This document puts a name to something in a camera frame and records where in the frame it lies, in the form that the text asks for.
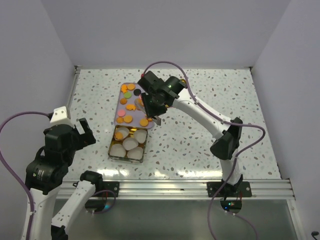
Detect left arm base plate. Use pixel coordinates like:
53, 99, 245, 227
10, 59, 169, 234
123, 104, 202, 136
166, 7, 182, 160
98, 181, 120, 199

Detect white paper cup top-left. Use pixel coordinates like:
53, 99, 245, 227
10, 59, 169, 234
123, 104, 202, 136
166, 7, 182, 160
114, 127, 130, 141

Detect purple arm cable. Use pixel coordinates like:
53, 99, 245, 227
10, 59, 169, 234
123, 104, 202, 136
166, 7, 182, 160
0, 111, 52, 240
144, 60, 266, 240

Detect orange swirl cookie left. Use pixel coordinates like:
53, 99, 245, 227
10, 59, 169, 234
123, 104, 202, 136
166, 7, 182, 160
119, 98, 128, 105

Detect lilac plastic tray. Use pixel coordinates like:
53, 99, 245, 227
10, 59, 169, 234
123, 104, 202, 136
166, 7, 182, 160
114, 82, 155, 129

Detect round dotted cracker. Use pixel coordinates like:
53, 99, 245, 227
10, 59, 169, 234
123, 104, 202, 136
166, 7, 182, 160
123, 115, 133, 124
127, 83, 136, 91
139, 118, 149, 127

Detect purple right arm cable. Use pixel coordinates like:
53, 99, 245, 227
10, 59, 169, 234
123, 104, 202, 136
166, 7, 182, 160
144, 60, 266, 240

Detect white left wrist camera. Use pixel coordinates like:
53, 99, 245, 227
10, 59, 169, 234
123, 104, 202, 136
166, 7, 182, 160
50, 106, 72, 126

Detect pink round cookie left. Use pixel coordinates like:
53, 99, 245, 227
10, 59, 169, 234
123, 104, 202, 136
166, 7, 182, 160
117, 109, 126, 117

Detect round dotted cracker top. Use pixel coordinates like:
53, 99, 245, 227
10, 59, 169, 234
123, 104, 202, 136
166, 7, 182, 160
127, 83, 136, 91

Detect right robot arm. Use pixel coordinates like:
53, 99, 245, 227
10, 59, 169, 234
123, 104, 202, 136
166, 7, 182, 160
137, 71, 243, 197

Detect gold cookie tin box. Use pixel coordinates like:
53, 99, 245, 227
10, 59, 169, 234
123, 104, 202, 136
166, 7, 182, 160
108, 125, 148, 164

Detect orange fish cookie top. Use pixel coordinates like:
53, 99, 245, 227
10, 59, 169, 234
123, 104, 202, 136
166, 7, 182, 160
121, 84, 128, 94

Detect white paper cup bottom-right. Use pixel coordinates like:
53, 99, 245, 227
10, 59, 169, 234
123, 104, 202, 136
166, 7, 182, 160
127, 146, 144, 160

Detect white paper cup centre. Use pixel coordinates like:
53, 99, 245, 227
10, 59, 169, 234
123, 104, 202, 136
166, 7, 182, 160
122, 137, 139, 151

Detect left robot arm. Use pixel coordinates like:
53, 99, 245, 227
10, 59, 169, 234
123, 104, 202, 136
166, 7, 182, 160
21, 118, 104, 240

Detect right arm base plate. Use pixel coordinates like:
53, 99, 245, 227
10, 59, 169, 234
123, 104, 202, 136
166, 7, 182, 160
206, 181, 253, 199

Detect metal tongs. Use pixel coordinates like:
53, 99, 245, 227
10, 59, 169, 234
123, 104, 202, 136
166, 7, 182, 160
134, 98, 162, 126

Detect green round cookie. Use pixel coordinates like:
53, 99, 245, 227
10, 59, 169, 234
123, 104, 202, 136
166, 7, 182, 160
123, 91, 132, 99

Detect white paper cup top-right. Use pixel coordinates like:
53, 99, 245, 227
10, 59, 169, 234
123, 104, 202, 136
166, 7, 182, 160
133, 129, 148, 144

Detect round dotted cracker bottom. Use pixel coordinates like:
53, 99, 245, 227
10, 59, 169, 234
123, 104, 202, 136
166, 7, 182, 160
139, 118, 149, 127

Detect white paper cup bottom-left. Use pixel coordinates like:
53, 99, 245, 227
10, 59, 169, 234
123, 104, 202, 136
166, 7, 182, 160
109, 144, 127, 158

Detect black sandwich cookie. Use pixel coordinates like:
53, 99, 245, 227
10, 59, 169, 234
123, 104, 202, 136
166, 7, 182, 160
133, 89, 141, 96

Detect aluminium front rail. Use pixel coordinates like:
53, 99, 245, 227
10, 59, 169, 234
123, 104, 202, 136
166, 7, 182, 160
53, 178, 293, 201

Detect orange flower cookie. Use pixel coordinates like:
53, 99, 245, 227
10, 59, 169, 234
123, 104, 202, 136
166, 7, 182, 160
114, 131, 124, 141

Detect orange rosette cookie left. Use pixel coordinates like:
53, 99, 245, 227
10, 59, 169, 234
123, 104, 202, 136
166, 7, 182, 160
116, 117, 125, 124

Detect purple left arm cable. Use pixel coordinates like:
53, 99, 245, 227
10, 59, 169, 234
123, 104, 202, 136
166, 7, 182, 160
0, 111, 52, 240

